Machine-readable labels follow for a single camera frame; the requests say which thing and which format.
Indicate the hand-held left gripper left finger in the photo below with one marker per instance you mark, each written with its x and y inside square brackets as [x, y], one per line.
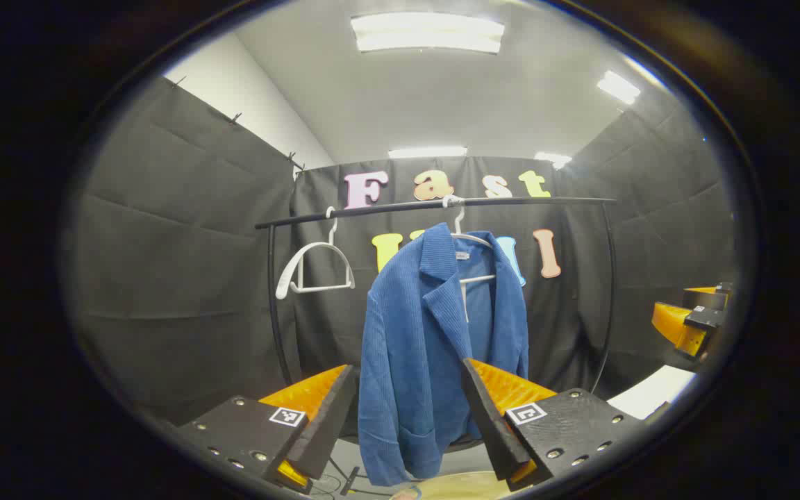
[327, 430]

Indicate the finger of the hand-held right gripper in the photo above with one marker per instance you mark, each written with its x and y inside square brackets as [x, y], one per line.
[705, 298]
[678, 326]

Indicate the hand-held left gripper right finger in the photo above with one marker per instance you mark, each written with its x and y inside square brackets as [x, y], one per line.
[490, 423]

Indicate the beige laundry hamper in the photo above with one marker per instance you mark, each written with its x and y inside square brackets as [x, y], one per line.
[455, 486]

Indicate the white plastic clothes hanger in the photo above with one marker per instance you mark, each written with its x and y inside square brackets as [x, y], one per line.
[452, 201]
[282, 288]

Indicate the black metal clothes rack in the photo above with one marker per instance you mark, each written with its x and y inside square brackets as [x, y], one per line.
[372, 210]

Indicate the small ceiling light panel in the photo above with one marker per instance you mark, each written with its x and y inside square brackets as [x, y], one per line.
[428, 151]
[619, 87]
[553, 160]

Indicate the black backdrop cloth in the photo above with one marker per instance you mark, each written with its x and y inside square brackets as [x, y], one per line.
[164, 243]

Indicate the large ceiling light panel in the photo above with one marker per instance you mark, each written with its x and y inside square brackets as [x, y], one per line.
[428, 31]

